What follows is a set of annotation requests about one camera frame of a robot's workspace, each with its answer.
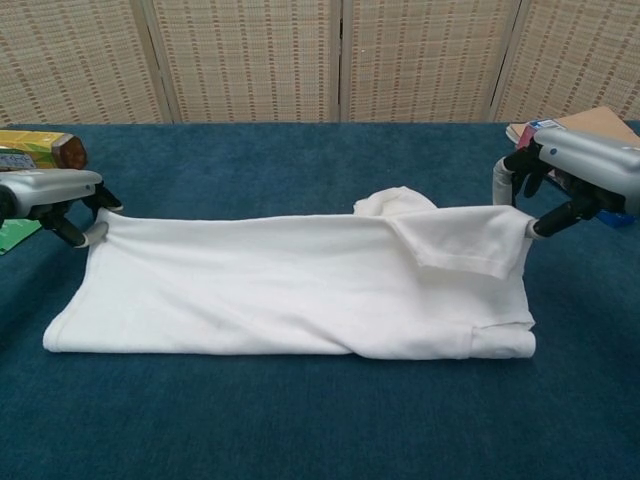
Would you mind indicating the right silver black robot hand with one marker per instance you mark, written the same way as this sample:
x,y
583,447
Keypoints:
x,y
595,160

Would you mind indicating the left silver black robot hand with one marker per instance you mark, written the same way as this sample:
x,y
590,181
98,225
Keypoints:
x,y
45,190

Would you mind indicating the white T-shirt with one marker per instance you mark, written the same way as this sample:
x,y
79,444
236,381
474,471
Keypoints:
x,y
250,280

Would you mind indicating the brown spiral notebook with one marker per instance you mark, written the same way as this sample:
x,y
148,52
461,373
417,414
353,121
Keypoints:
x,y
600,122

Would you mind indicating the yellow label tea bottle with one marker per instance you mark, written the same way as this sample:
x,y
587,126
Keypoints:
x,y
45,145

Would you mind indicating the green sachet packet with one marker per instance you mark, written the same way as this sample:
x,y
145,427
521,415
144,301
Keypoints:
x,y
15,235

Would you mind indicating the blue pink cookie box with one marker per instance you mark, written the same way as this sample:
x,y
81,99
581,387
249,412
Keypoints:
x,y
527,132

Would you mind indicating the woven bamboo screen panel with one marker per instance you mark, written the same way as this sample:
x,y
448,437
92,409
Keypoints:
x,y
430,60
245,60
75,60
580,55

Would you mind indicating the blue carpet table cover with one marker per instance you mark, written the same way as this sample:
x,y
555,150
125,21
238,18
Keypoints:
x,y
300,425

